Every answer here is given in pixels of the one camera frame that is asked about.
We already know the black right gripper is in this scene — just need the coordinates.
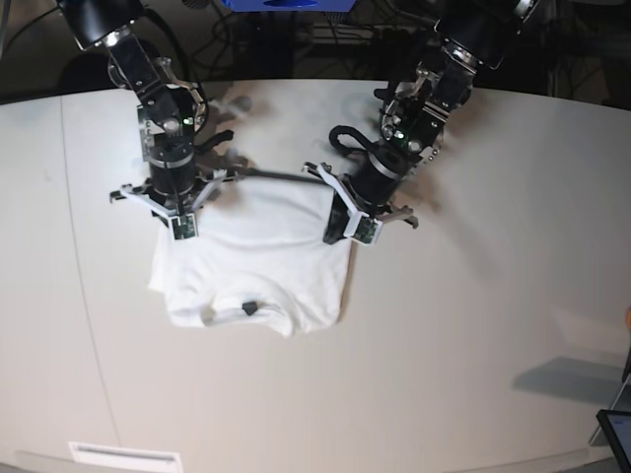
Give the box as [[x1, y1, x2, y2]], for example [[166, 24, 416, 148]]
[[145, 145, 198, 215]]

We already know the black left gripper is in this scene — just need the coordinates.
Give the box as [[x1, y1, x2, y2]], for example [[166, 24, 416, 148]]
[[322, 150, 412, 244]]

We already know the white printed T-shirt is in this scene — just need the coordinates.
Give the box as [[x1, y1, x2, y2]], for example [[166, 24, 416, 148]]
[[149, 177, 352, 337]]

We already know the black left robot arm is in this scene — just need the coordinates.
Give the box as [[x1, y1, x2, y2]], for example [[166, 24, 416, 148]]
[[308, 1, 537, 246]]

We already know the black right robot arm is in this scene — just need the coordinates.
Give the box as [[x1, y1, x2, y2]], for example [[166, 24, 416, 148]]
[[57, 1, 206, 216]]

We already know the white paper label strip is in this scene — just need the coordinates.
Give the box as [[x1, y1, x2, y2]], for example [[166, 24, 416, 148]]
[[68, 441, 183, 472]]

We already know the laptop with dark screen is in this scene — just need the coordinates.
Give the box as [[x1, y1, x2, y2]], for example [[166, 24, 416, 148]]
[[589, 354, 630, 473]]

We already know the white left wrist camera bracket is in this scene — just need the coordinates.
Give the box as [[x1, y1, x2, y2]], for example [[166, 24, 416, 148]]
[[301, 162, 421, 246]]

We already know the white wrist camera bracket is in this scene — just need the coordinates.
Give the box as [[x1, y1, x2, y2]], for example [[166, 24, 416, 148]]
[[301, 162, 421, 246], [109, 169, 245, 240]]

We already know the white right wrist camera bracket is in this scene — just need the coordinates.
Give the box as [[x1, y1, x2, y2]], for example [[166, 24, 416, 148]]
[[109, 169, 245, 240]]

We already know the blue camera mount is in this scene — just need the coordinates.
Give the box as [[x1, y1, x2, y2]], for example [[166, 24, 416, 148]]
[[222, 0, 356, 13]]

